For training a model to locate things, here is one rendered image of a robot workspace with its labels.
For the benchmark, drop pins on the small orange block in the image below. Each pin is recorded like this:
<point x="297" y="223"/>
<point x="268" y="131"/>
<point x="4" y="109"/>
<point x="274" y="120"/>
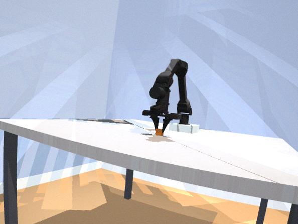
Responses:
<point x="159" y="132"/>

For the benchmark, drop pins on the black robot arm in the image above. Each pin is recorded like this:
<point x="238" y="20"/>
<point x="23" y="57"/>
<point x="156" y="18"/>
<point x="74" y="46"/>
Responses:
<point x="161" y="91"/>

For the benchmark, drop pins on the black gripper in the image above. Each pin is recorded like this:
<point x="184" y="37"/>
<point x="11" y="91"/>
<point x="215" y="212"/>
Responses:
<point x="168" y="117"/>

